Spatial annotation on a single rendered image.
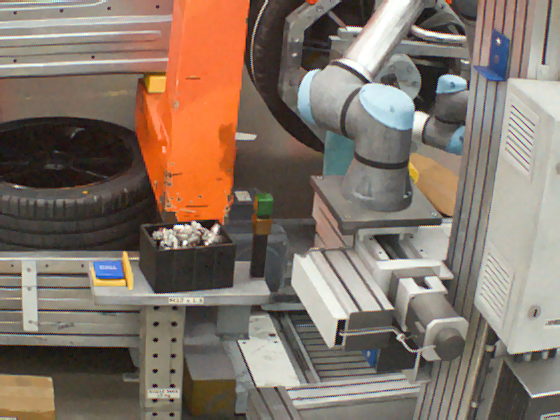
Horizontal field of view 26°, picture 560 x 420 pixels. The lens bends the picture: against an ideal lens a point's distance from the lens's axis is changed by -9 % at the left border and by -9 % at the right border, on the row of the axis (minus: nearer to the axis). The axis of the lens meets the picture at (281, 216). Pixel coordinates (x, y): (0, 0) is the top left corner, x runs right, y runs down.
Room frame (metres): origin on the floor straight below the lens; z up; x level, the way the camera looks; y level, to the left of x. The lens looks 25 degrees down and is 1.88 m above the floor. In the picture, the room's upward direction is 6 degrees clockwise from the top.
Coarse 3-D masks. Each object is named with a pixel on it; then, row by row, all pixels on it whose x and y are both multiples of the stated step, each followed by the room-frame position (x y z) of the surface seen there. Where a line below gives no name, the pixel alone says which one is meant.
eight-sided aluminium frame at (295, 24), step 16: (320, 0) 3.22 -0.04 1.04; (336, 0) 3.24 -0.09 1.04; (288, 16) 3.26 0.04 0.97; (304, 16) 3.21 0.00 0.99; (288, 32) 3.21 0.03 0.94; (288, 48) 3.20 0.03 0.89; (288, 64) 3.20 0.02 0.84; (288, 80) 3.21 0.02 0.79; (288, 96) 3.20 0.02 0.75; (432, 112) 3.36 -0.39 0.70; (320, 128) 3.24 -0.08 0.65; (416, 144) 3.31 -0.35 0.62
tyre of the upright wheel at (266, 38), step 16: (256, 0) 3.43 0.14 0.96; (272, 0) 3.31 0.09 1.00; (288, 0) 3.29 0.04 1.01; (304, 0) 3.30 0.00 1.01; (256, 16) 3.37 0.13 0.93; (272, 16) 3.28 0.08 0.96; (256, 32) 3.32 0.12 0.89; (272, 32) 3.28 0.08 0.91; (256, 48) 3.29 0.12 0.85; (272, 48) 3.28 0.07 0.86; (256, 64) 3.29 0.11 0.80; (272, 64) 3.28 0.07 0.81; (256, 80) 3.32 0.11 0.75; (272, 80) 3.28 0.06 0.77; (272, 96) 3.28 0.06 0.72; (272, 112) 3.29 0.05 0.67; (288, 112) 3.29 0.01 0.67; (288, 128) 3.30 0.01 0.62; (304, 128) 3.31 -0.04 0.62; (304, 144) 3.33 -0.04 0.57; (320, 144) 3.32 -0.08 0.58
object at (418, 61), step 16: (368, 0) 3.37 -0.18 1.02; (336, 16) 3.35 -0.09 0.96; (368, 16) 3.37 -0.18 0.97; (448, 32) 3.42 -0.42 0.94; (304, 48) 3.32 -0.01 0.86; (320, 48) 3.34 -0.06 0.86; (416, 64) 3.63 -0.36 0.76; (432, 64) 3.43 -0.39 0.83; (448, 64) 3.42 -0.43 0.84; (432, 80) 3.49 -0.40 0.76; (416, 96) 3.42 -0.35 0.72; (432, 96) 3.43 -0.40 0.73
